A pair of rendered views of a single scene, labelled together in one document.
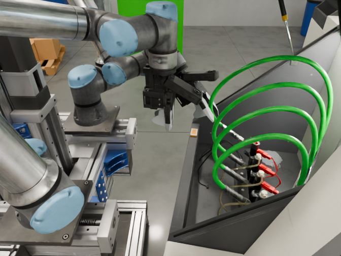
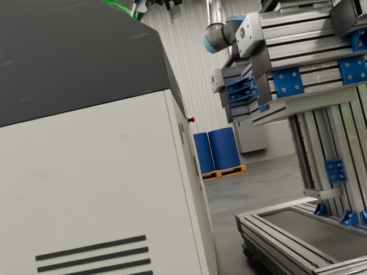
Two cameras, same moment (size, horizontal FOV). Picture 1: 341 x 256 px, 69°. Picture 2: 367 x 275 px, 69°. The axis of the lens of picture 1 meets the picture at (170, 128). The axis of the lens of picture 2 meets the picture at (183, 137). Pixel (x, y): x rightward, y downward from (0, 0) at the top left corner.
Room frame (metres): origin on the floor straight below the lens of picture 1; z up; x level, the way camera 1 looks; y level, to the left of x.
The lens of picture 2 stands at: (1.78, -0.19, 0.61)
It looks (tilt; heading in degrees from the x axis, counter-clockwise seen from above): 4 degrees up; 173
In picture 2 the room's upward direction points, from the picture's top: 12 degrees counter-clockwise
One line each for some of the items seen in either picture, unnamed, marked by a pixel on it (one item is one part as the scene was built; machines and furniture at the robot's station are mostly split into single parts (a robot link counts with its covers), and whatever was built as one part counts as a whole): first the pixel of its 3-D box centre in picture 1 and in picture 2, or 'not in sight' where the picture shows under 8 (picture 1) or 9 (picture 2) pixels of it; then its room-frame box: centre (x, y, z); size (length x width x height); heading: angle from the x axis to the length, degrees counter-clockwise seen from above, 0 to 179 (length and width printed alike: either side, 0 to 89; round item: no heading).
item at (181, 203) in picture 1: (187, 179); (171, 91); (0.75, -0.07, 0.87); 0.62 x 0.04 x 0.16; 169
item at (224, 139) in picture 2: not in sight; (211, 154); (-4.19, 1.11, 0.51); 1.20 x 0.85 x 1.02; 87
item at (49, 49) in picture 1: (30, 41); not in sight; (4.36, 2.41, 0.39); 1.20 x 0.85 x 0.79; 11
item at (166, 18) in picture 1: (161, 27); not in sight; (0.64, 0.02, 1.51); 0.09 x 0.08 x 0.11; 135
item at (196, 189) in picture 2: not in sight; (197, 196); (0.75, -0.06, 0.44); 0.65 x 0.02 x 0.68; 169
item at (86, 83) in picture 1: (85, 83); not in sight; (0.98, 0.36, 1.20); 0.13 x 0.12 x 0.14; 138
